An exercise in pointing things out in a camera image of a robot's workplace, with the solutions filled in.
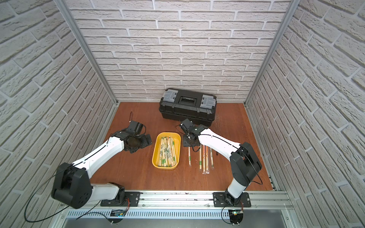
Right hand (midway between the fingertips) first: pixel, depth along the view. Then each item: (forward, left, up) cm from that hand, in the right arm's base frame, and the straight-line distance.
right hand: (189, 142), depth 87 cm
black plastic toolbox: (+25, +6, +9) cm, 27 cm away
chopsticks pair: (-9, +1, -2) cm, 9 cm away
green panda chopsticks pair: (-8, -14, -9) cm, 18 cm away
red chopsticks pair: (-9, -11, -8) cm, 16 cm away
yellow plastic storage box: (-2, +15, -6) cm, 17 cm away
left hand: (+2, +26, +1) cm, 26 cm away
